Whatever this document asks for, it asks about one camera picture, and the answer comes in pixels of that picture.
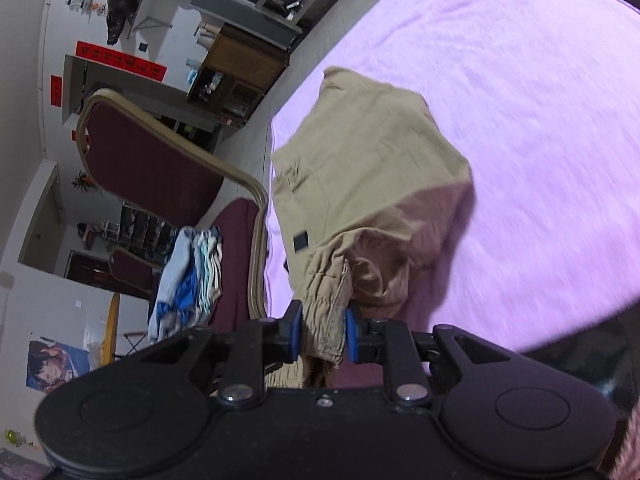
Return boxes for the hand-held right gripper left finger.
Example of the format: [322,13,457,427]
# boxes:
[131,300,304,406]

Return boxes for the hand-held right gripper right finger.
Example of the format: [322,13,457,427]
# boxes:
[344,302,523,407]

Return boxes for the khaki pants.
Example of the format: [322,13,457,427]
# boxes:
[270,66,475,390]

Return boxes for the stack of folded clothes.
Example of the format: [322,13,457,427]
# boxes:
[147,225,224,345]

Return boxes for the shoe rack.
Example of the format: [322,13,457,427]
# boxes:
[117,200,177,267]

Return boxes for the yellow round table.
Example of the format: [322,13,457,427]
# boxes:
[101,292,122,363]

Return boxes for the pink blanket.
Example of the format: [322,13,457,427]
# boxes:
[262,0,640,391]

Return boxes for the wooden cabinet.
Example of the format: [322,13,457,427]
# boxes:
[186,22,290,128]

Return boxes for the pink fuzzy garment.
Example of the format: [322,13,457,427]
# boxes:
[607,400,640,480]

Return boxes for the long red banner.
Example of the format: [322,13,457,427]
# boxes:
[75,41,166,82]

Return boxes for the grey television stand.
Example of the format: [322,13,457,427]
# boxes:
[191,0,303,51]

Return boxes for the white folding table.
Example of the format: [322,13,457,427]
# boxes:
[125,0,201,41]

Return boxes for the dark animal figure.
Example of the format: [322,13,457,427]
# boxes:
[105,0,158,46]

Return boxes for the maroon chair with gold frame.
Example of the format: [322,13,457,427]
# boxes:
[109,246,163,297]
[77,88,271,333]

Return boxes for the wall poster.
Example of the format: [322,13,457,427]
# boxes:
[26,341,91,393]

